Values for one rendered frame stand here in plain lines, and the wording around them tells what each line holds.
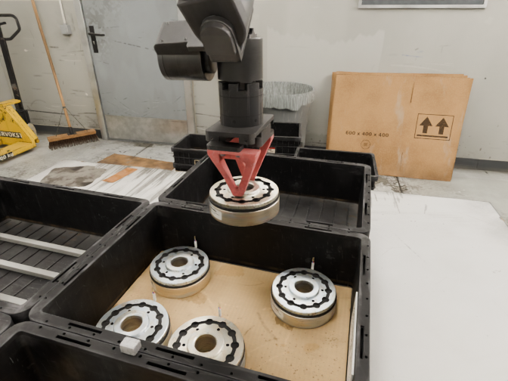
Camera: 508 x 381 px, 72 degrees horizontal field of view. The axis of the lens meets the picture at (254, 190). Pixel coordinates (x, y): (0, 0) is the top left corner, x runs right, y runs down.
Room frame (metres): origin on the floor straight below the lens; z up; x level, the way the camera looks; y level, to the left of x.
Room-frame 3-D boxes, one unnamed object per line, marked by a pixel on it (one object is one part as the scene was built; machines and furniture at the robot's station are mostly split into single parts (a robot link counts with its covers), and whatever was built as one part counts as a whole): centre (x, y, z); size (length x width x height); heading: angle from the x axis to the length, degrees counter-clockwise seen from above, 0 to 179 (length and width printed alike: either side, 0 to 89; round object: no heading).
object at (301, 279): (0.42, -0.08, 0.86); 0.05 x 0.05 x 0.01
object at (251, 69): (0.46, 0.02, 1.20); 0.07 x 0.06 x 0.07; 76
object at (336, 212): (0.67, -0.04, 0.87); 0.40 x 0.30 x 0.11; 73
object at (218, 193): (0.45, 0.01, 1.02); 0.10 x 0.10 x 0.01
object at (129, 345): (0.25, 0.13, 0.94); 0.02 x 0.01 x 0.01; 73
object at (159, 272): (0.48, 0.13, 0.86); 0.10 x 0.10 x 0.01
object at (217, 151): (0.44, 0.02, 1.07); 0.07 x 0.07 x 0.09; 73
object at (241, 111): (0.46, 0.02, 1.14); 0.10 x 0.07 x 0.07; 163
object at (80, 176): (1.18, 0.68, 0.71); 0.22 x 0.19 x 0.01; 77
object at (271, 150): (2.07, -0.09, 0.37); 0.42 x 0.34 x 0.46; 77
